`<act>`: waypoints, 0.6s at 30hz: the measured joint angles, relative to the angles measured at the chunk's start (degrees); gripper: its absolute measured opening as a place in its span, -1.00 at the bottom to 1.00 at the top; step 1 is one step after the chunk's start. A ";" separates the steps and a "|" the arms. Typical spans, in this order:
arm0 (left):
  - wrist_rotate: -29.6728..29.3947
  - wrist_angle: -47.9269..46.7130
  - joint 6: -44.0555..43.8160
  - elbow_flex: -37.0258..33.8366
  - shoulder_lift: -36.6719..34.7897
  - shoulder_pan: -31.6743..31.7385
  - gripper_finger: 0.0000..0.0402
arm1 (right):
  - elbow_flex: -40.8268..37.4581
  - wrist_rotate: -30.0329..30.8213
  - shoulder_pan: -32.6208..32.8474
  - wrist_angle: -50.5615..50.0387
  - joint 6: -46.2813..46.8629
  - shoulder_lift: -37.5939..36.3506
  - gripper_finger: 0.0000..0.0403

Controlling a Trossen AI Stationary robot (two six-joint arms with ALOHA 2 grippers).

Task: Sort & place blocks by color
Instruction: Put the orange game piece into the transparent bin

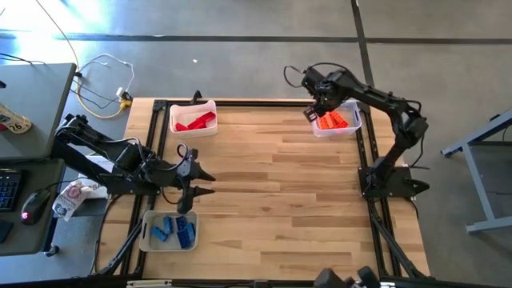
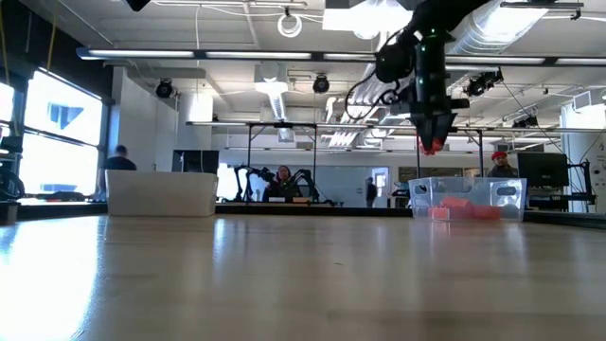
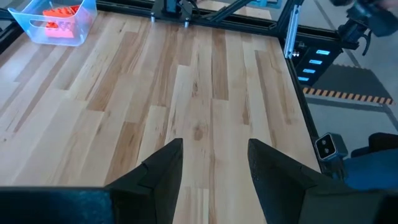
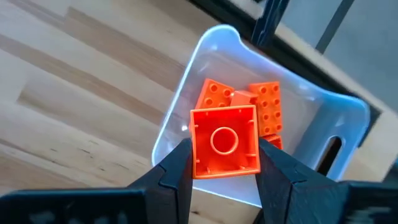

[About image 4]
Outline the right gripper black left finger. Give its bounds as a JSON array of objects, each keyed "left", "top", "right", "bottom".
[{"left": 127, "top": 138, "right": 194, "bottom": 224}]

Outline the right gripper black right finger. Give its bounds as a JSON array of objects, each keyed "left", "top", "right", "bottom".
[{"left": 254, "top": 138, "right": 346, "bottom": 224}]

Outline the small square orange toy brick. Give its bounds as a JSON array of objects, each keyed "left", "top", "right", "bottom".
[{"left": 189, "top": 105, "right": 261, "bottom": 180}]

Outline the clear plastic bin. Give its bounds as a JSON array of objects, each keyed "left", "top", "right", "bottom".
[{"left": 151, "top": 24, "right": 371, "bottom": 208}]

